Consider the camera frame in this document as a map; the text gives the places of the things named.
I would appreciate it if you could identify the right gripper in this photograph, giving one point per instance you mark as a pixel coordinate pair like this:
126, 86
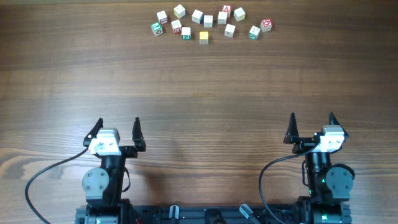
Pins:
293, 135

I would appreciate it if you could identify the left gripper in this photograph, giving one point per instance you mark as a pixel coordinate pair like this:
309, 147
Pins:
125, 149

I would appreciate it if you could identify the wooden block red letter side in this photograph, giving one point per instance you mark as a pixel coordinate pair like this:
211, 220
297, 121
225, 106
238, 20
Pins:
176, 26

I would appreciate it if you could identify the white block green side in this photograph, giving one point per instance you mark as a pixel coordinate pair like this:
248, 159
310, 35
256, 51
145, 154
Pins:
186, 33

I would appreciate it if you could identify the white patterned wooden block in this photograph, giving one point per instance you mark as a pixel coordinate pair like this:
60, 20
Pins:
229, 30

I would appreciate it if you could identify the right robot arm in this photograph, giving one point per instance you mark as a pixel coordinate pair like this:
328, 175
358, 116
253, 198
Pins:
328, 184

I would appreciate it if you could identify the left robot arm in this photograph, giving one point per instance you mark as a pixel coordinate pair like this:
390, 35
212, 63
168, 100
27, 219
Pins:
103, 185

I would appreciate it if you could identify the white block green trim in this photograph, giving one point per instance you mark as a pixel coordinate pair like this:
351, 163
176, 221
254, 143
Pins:
254, 32

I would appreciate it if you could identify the red letter O block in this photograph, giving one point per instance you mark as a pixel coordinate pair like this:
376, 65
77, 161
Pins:
266, 25

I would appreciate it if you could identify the green letter wooden block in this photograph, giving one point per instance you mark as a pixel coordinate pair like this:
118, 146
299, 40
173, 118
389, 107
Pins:
157, 28

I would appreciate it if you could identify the white block red side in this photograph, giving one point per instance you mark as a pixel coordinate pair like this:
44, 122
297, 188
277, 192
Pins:
162, 17

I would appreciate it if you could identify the yellow top wooden block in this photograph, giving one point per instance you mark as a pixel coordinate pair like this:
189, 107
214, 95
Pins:
204, 37

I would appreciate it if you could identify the white block yellow side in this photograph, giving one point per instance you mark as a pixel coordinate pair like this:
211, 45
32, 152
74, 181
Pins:
239, 14

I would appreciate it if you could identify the white wooden block centre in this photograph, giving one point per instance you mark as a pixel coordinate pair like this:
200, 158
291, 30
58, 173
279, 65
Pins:
222, 17

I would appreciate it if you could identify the white block yellow edge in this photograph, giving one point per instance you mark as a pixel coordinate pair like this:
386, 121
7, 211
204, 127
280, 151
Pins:
179, 11

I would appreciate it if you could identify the white block blue side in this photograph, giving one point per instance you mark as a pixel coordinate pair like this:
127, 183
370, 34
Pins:
197, 16

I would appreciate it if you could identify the red letter A block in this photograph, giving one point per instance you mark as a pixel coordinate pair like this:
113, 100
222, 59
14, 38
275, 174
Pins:
226, 8

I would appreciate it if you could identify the plain white letter block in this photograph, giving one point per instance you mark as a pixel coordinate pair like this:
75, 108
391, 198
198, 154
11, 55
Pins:
208, 21

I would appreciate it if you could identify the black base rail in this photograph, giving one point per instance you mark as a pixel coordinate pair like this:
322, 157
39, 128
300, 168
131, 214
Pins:
288, 213

